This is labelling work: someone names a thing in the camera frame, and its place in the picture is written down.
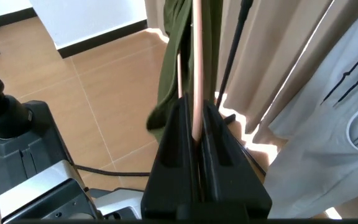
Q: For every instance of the black clothes rack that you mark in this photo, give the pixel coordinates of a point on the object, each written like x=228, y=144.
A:
x=233, y=53

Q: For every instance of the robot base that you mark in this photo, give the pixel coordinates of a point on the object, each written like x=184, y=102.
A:
x=26, y=155

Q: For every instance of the pale grey shorts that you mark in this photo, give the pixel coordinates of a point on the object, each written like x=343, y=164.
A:
x=322, y=140

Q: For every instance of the green printed garment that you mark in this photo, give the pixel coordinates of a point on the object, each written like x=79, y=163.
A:
x=172, y=62

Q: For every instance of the pink clothes hanger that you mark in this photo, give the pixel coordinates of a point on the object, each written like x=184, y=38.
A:
x=197, y=77

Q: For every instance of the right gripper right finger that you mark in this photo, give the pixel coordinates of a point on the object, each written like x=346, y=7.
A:
x=228, y=180

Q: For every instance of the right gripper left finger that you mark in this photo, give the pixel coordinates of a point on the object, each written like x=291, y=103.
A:
x=169, y=174

